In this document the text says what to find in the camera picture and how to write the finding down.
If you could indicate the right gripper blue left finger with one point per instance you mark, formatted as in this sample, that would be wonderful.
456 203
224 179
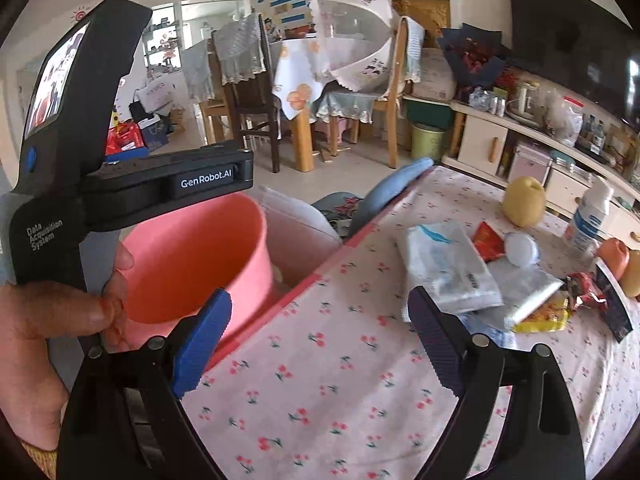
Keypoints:
194 340

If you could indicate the red gift boxes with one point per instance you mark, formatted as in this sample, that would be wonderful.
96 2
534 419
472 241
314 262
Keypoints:
122 137

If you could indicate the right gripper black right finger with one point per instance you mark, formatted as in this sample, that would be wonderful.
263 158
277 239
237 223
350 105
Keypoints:
443 337

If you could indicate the red foil snack wrapper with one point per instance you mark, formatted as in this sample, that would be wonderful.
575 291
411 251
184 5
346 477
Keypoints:
488 243

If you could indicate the pink storage box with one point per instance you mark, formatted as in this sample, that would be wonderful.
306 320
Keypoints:
529 161

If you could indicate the white plastic bottle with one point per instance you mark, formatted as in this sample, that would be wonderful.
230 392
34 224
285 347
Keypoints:
582 232

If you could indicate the person's left hand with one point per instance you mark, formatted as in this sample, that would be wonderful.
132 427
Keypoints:
32 393

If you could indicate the pink plastic bin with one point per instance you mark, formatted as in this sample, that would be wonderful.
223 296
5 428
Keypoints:
182 257

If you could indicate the white tv cabinet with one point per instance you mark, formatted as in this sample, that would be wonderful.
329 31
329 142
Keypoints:
499 150

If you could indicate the black television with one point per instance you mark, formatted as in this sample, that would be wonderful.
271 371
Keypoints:
582 47

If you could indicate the dining table with cloth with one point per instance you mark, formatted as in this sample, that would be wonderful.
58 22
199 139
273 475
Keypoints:
301 73

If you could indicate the yellow green snack bag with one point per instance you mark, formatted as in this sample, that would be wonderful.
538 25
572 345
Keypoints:
552 316

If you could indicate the clear plastic bag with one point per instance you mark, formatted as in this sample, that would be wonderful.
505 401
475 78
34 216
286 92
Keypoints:
563 117

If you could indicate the green waste bin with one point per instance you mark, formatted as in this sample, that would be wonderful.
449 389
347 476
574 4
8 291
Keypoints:
426 141

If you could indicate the yellow pear beside apple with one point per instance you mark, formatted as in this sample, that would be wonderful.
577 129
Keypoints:
630 280

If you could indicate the red coffee packet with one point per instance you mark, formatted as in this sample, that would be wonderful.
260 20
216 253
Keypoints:
584 293

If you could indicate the dark flower bouquet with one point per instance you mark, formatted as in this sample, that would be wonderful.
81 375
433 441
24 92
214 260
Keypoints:
476 56

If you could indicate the yellow pear near bottle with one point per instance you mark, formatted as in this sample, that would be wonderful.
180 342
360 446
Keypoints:
524 202

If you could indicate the cherry print tablecloth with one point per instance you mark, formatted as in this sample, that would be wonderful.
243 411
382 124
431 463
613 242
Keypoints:
336 385

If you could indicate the red apple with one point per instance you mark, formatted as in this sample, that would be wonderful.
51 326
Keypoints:
615 254

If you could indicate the mesh food cover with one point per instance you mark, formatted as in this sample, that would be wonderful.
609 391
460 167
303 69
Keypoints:
356 36

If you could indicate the white wet wipes pack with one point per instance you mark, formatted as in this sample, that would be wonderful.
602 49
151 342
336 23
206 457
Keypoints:
441 258

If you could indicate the blue stool seat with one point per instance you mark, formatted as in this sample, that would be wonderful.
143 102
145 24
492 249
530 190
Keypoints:
385 192

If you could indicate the dark blue milk carton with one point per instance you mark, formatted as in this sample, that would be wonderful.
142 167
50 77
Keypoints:
615 314

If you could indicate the dark wooden chair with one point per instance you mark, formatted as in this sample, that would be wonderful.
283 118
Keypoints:
244 59

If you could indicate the silver foil packet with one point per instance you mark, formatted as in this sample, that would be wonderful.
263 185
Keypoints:
523 291

